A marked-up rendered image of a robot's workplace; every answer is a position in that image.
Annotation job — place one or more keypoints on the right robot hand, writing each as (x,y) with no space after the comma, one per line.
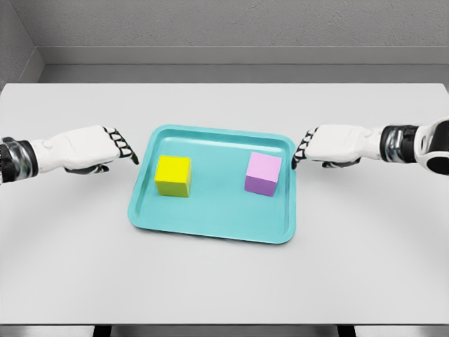
(333,145)

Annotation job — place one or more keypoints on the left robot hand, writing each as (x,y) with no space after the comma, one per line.
(87,147)

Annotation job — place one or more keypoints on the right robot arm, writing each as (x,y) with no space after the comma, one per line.
(410,144)

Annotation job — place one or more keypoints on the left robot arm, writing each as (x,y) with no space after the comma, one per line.
(28,156)

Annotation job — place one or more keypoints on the pink cube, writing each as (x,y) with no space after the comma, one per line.
(263,172)

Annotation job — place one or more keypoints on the yellow cube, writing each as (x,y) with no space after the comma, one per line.
(173,175)

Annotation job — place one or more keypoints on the teal tray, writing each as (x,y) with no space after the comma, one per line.
(217,210)

